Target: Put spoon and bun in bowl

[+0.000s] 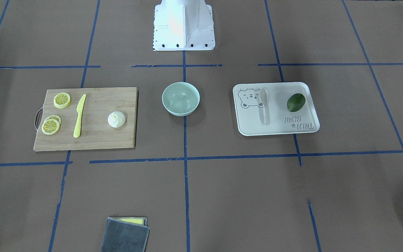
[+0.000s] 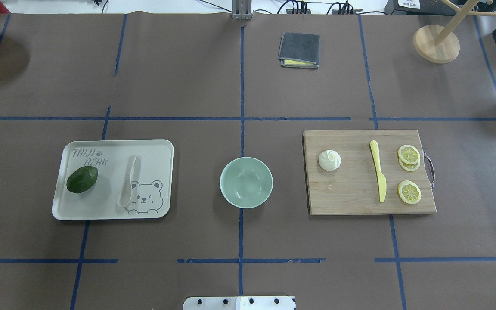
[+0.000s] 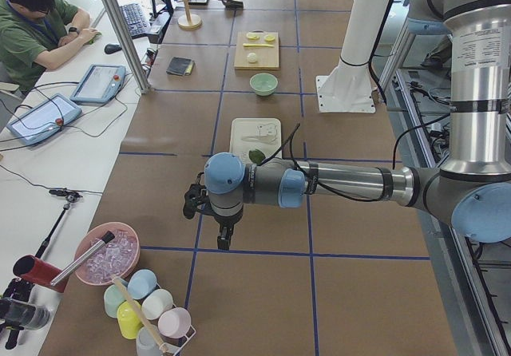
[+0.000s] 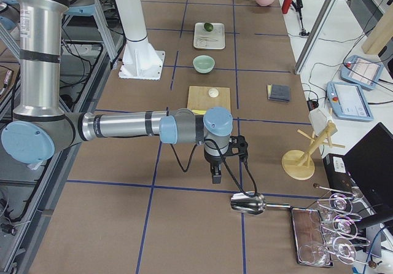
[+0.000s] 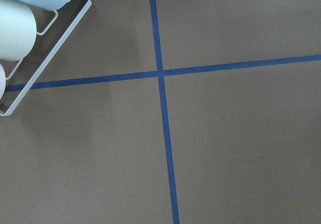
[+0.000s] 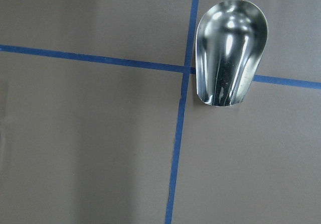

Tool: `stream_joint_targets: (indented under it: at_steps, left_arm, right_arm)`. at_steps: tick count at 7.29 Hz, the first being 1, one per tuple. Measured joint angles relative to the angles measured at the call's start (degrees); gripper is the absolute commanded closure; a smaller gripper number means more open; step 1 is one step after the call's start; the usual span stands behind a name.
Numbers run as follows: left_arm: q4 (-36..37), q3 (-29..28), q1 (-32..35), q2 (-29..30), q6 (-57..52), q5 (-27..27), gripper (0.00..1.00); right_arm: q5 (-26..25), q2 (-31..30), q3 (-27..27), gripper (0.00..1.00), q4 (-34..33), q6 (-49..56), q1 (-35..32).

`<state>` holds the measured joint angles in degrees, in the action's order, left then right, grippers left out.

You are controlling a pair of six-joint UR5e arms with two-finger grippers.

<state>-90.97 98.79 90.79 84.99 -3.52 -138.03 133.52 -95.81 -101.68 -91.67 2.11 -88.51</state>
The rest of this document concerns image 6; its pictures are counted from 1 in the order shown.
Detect metal scoop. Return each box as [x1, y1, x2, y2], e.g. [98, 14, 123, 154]
[195, 0, 268, 107]

